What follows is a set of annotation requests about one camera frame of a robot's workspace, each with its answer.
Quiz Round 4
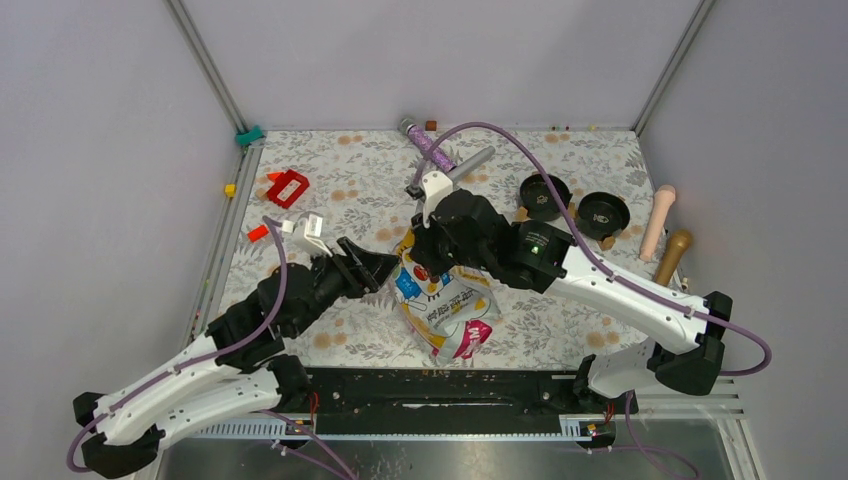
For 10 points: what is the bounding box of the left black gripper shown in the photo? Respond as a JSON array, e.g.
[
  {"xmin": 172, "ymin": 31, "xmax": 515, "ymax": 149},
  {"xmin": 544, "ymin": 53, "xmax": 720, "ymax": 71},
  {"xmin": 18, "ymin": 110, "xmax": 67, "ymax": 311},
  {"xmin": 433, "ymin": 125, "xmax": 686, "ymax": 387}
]
[{"xmin": 291, "ymin": 236, "xmax": 402, "ymax": 336}]

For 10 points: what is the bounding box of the cat food bag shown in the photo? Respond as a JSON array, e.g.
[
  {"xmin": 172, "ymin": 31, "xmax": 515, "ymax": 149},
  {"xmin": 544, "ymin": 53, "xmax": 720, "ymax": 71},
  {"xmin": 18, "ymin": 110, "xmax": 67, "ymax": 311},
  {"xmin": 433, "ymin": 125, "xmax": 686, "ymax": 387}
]
[{"xmin": 391, "ymin": 232, "xmax": 501, "ymax": 365}]

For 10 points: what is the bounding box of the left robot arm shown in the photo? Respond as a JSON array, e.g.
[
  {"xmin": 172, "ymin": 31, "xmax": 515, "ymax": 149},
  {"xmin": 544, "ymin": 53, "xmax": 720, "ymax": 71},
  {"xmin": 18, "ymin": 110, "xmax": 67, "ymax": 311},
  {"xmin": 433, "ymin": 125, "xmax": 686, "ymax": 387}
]
[{"xmin": 67, "ymin": 237, "xmax": 400, "ymax": 479}]

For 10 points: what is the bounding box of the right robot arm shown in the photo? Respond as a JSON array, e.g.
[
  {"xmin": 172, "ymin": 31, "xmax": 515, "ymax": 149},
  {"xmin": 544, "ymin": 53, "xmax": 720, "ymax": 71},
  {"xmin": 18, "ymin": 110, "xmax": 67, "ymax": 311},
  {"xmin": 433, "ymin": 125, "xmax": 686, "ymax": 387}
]
[{"xmin": 411, "ymin": 186, "xmax": 732, "ymax": 412}]

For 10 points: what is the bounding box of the left black pet bowl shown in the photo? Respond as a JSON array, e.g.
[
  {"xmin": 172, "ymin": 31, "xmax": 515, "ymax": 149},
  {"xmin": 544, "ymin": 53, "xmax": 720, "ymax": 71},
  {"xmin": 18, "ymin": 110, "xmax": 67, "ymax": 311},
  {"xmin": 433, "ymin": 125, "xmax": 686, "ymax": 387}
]
[{"xmin": 515, "ymin": 173, "xmax": 576, "ymax": 222}]

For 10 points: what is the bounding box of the black pet bowl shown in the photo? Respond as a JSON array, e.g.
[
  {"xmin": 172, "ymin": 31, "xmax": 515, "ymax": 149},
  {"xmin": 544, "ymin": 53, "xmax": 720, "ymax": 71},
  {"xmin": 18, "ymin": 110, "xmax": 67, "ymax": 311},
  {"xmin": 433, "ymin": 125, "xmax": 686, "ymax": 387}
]
[
  {"xmin": 576, "ymin": 191, "xmax": 631, "ymax": 250},
  {"xmin": 515, "ymin": 173, "xmax": 576, "ymax": 222}
]

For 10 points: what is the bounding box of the right black pet bowl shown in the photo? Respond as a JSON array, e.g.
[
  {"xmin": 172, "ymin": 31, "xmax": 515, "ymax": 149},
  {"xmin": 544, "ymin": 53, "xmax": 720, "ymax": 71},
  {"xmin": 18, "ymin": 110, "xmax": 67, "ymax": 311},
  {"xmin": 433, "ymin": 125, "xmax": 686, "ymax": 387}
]
[{"xmin": 576, "ymin": 191, "xmax": 631, "ymax": 250}]

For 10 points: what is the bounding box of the grey microphone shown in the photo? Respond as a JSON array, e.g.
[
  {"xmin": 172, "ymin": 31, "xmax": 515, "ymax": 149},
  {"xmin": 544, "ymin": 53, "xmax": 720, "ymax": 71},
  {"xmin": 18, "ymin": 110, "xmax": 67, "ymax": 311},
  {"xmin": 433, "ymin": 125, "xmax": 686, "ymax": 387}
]
[{"xmin": 447, "ymin": 146, "xmax": 496, "ymax": 183}]

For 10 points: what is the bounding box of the floral table mat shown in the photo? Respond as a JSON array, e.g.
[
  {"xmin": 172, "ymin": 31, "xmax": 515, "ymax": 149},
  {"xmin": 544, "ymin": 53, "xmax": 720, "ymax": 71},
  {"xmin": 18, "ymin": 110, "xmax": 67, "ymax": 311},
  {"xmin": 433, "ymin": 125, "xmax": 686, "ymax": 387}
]
[{"xmin": 208, "ymin": 129, "xmax": 656, "ymax": 370}]

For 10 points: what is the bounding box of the purple glitter microphone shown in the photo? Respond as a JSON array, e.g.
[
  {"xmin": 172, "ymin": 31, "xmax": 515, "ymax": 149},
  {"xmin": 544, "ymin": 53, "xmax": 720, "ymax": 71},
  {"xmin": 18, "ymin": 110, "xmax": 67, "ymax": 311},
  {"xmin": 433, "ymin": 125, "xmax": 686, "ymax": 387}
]
[{"xmin": 398, "ymin": 117, "xmax": 456, "ymax": 173}]

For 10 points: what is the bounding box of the small orange block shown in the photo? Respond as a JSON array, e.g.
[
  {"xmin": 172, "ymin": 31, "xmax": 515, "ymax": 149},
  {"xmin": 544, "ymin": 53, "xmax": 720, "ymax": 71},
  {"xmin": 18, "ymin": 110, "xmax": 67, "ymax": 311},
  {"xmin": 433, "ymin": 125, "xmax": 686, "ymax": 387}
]
[{"xmin": 247, "ymin": 225, "xmax": 270, "ymax": 243}]

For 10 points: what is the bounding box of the red toy block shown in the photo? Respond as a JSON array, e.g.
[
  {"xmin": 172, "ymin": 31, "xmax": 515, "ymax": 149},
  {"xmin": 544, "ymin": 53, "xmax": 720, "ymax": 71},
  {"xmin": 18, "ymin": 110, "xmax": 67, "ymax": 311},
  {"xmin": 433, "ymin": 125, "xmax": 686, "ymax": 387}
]
[{"xmin": 266, "ymin": 169, "xmax": 310, "ymax": 209}]

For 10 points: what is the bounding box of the teal corner clip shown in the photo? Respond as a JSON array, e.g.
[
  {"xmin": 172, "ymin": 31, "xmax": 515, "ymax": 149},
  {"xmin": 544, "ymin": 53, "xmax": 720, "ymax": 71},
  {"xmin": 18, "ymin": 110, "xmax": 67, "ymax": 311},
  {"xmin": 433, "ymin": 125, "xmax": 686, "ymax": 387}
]
[{"xmin": 235, "ymin": 125, "xmax": 265, "ymax": 148}]

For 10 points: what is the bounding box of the pink microphone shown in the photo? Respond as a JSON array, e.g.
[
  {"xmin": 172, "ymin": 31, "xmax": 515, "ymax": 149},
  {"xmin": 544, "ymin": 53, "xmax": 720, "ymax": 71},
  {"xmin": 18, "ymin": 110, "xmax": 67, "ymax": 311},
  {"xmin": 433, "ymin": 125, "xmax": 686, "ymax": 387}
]
[{"xmin": 639, "ymin": 184, "xmax": 676, "ymax": 262}]

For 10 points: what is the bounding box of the gold microphone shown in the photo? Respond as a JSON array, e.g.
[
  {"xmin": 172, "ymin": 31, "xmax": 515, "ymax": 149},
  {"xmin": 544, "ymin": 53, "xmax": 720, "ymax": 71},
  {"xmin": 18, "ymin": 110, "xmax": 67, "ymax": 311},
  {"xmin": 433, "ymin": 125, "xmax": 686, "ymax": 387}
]
[{"xmin": 653, "ymin": 229, "xmax": 693, "ymax": 286}]

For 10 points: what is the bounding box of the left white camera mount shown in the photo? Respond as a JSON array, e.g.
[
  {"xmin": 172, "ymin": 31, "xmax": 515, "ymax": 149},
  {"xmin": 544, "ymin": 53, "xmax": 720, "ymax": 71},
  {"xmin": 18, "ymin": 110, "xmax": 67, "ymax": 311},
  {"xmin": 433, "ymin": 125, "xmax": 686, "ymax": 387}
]
[{"xmin": 281, "ymin": 213, "xmax": 333, "ymax": 258}]

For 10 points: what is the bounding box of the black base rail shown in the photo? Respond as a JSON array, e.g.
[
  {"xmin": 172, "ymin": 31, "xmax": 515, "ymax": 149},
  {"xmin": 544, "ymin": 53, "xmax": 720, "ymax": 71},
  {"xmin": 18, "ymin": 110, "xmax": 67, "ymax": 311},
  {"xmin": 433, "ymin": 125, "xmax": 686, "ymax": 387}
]
[{"xmin": 285, "ymin": 367, "xmax": 626, "ymax": 437}]

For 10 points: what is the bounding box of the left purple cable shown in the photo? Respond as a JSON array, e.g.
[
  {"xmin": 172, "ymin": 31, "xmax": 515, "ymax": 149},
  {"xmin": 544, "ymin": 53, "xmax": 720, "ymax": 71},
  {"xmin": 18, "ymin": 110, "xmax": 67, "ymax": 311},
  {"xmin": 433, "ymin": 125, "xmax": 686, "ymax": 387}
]
[{"xmin": 66, "ymin": 215, "xmax": 362, "ymax": 480}]

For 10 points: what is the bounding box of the purple cable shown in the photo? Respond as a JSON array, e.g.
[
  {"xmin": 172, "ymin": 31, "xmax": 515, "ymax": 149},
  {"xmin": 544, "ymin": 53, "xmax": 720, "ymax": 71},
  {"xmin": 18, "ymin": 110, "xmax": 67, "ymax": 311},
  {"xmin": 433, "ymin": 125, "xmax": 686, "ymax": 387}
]
[
  {"xmin": 410, "ymin": 121, "xmax": 774, "ymax": 480},
  {"xmin": 66, "ymin": 215, "xmax": 362, "ymax": 480}
]

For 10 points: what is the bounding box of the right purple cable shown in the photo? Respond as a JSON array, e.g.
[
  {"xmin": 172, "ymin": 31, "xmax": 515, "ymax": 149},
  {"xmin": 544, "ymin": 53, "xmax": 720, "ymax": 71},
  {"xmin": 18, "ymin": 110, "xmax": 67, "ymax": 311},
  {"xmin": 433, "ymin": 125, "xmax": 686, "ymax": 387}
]
[{"xmin": 410, "ymin": 121, "xmax": 774, "ymax": 480}]

